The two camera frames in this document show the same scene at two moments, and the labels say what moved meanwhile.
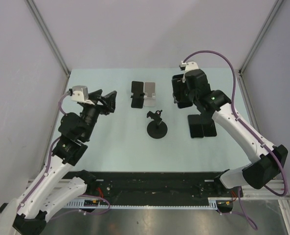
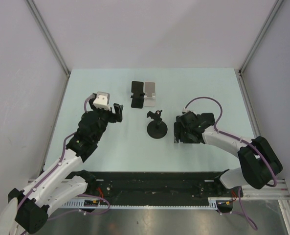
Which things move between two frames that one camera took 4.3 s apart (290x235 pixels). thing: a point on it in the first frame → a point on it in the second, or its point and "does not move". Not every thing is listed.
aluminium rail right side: [273, 190] does not move
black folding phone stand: [138, 98] does not move
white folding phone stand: [150, 93] does not move
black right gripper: [185, 82] → [184, 139]
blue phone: [180, 91] → [176, 132]
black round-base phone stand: [156, 129] does not move
